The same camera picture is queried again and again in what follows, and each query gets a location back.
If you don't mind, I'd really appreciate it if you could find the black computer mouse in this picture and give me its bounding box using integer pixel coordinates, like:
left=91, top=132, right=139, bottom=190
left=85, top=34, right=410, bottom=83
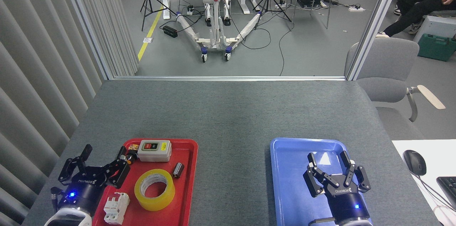
left=403, top=150, right=427, bottom=176

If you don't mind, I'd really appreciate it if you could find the white circuit breaker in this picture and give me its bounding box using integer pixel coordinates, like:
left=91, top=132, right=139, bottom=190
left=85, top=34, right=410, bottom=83
left=104, top=192, right=130, bottom=225

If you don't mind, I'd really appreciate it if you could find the silver post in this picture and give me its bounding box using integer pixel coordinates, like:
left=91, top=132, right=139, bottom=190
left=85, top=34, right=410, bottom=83
left=59, top=0, right=115, bottom=81
left=346, top=0, right=406, bottom=82

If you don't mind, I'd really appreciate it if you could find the blue plastic tray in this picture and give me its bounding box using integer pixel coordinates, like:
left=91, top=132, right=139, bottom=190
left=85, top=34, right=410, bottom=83
left=270, top=137, right=373, bottom=226

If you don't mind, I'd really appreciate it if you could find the yellow push button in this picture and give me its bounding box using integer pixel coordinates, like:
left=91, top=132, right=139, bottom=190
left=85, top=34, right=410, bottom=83
left=125, top=144, right=140, bottom=164

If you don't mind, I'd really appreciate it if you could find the black keyboard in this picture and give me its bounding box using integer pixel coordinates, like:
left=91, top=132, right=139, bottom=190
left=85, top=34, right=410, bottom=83
left=436, top=177, right=456, bottom=209

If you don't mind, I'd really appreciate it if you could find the silver rail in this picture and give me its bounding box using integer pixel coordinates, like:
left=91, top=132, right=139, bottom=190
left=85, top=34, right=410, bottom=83
left=113, top=75, right=347, bottom=82

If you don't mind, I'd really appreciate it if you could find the white stand on wheels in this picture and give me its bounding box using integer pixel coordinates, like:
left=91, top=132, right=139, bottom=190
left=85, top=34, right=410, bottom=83
left=175, top=0, right=263, bottom=63

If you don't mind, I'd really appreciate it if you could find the yellow tape roll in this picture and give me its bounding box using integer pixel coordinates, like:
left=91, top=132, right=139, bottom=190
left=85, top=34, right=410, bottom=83
left=134, top=169, right=176, bottom=211

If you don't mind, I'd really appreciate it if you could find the person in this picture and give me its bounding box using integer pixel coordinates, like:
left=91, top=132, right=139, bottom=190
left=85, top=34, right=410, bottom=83
left=375, top=0, right=456, bottom=38

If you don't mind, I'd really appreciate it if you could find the white desk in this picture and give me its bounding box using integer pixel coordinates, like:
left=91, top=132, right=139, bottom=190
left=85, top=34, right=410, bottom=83
left=392, top=139, right=456, bottom=226

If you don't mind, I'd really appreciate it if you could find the black tripod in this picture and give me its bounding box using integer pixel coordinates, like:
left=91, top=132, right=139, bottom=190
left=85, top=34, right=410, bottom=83
left=140, top=0, right=177, bottom=32
left=253, top=0, right=292, bottom=31

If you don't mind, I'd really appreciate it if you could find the grey switch box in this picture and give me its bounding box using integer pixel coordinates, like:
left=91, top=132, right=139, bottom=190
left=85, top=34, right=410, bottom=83
left=138, top=140, right=172, bottom=162

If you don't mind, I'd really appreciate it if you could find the red plastic tray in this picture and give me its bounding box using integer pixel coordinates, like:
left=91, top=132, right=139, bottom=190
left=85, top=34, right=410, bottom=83
left=92, top=138, right=198, bottom=226

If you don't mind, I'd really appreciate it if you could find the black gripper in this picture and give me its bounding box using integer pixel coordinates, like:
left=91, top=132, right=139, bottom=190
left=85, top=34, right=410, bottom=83
left=57, top=144, right=131, bottom=216
left=303, top=151, right=371, bottom=225

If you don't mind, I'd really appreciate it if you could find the grey office chair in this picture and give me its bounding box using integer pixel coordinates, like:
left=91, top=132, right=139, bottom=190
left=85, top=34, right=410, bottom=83
left=344, top=37, right=446, bottom=140

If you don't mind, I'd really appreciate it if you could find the green plastic case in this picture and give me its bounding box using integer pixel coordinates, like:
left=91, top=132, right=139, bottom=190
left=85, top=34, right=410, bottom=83
left=417, top=33, right=456, bottom=62

